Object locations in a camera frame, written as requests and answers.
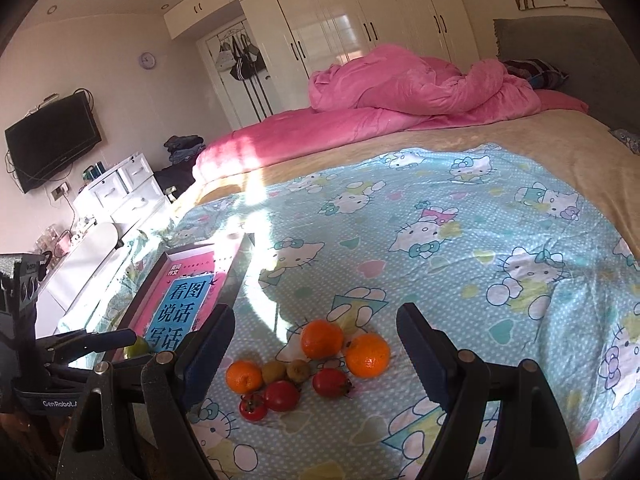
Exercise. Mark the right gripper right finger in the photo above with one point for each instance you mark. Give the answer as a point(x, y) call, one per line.
point(531, 440)

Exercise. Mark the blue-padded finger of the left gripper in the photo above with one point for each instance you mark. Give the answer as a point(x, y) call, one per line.
point(103, 342)

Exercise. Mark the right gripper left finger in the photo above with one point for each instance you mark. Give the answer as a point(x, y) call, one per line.
point(101, 441)

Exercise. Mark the green pear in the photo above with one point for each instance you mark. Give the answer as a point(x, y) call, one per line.
point(139, 348)

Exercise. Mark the small red tomato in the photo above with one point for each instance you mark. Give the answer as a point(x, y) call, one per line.
point(253, 407)

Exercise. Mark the small mandarin orange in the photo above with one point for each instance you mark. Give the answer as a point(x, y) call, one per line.
point(243, 377)

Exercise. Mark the large orange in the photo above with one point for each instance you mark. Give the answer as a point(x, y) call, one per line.
point(321, 339)

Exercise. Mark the white desk surface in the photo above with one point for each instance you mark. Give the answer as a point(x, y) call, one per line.
point(75, 293)

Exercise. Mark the pink book box tray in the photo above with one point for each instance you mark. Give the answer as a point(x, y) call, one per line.
point(184, 287)

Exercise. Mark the yellow-brown small fruit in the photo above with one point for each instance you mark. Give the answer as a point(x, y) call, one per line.
point(273, 371)
point(298, 371)

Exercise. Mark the white drawer cabinet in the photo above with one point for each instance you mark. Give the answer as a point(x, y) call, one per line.
point(124, 195)

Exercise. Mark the orange on bedsheet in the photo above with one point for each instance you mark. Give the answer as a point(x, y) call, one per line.
point(367, 356)

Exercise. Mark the Hello Kitty bedsheet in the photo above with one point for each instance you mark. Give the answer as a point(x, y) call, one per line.
point(505, 258)

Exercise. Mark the red tomato with stem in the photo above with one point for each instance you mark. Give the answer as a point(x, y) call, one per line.
point(331, 383)

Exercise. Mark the pile of dark clothes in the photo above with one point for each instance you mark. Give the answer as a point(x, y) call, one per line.
point(183, 152)

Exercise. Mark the bags hanging on door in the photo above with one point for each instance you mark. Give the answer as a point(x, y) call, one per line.
point(240, 58)

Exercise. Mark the dark patterned pillow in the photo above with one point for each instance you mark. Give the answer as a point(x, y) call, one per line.
point(539, 74)

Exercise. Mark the grey padded headboard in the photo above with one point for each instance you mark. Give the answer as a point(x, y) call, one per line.
point(602, 70)

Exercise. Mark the pink duvet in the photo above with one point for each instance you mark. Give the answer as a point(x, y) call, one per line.
point(388, 90)

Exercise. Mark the white glossy wardrobe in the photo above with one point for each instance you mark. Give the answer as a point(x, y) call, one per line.
point(299, 37)

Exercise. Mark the black wall television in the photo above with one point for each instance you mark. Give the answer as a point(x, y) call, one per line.
point(49, 140)

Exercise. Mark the purple wall clock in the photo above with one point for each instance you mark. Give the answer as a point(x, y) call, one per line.
point(147, 61)

